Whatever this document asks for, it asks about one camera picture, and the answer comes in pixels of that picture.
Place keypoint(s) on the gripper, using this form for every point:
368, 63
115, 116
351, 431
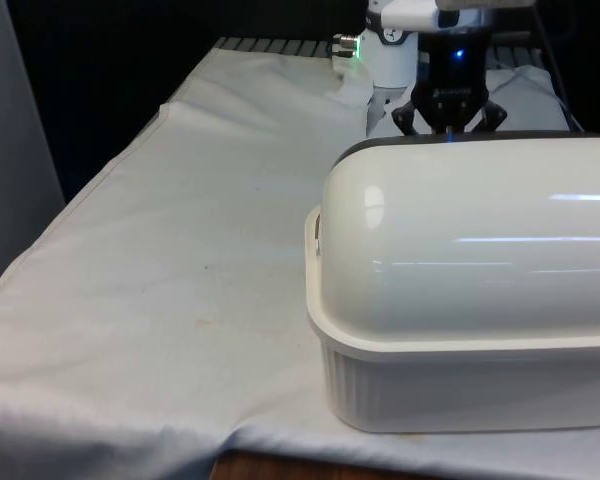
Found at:
452, 80

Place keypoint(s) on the rounded box lid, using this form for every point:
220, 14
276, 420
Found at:
470, 225

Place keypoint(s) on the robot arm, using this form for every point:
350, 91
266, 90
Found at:
390, 65

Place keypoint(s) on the cream box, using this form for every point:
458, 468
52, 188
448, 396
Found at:
430, 390

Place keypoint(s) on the grey cabinet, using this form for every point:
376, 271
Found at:
10, 150

